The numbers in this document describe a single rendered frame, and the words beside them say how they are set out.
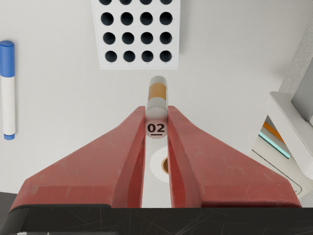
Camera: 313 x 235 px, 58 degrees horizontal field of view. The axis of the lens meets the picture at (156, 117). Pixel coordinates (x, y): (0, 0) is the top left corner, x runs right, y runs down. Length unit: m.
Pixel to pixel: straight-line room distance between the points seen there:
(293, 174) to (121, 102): 0.95
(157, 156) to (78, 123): 0.12
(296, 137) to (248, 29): 0.14
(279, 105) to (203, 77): 0.11
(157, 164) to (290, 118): 0.18
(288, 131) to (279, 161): 0.90
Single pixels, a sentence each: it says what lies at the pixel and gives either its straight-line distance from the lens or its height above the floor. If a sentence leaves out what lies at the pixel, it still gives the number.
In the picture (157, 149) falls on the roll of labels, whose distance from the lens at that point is 0.36.
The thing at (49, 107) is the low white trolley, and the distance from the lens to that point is 0.40.
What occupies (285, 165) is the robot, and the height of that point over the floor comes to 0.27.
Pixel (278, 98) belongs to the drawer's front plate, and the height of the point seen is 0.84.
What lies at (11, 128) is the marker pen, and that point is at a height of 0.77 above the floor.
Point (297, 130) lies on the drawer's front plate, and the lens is 0.26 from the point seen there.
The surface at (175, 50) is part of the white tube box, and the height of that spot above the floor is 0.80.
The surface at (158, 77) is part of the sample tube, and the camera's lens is 0.16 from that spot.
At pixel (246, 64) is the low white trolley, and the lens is 0.36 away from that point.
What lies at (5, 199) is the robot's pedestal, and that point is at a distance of 0.90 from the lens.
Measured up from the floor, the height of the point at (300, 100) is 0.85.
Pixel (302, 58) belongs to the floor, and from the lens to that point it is 1.29.
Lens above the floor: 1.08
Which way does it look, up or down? 57 degrees down
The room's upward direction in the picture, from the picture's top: 179 degrees counter-clockwise
